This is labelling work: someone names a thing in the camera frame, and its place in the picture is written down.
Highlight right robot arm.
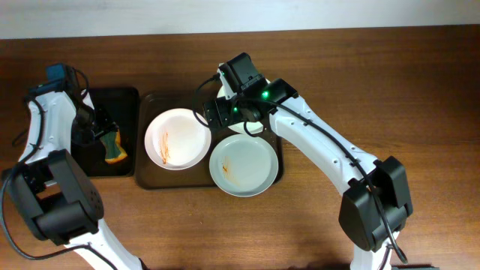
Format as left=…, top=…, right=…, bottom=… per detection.
left=202, top=52, right=413, bottom=269

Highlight black plastic tray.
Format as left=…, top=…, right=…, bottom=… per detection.
left=71, top=87, right=140, bottom=178

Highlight cream white plate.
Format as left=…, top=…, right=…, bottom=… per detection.
left=217, top=76, right=264, bottom=135

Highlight pale blue plate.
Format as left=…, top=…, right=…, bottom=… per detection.
left=208, top=134, right=280, bottom=197

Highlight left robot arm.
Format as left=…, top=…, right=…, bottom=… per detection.
left=1, top=63, right=146, bottom=269

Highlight yellow green sponge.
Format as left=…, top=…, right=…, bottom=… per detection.
left=100, top=130, right=128, bottom=164

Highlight pink white plate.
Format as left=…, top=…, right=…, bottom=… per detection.
left=144, top=108, right=212, bottom=170

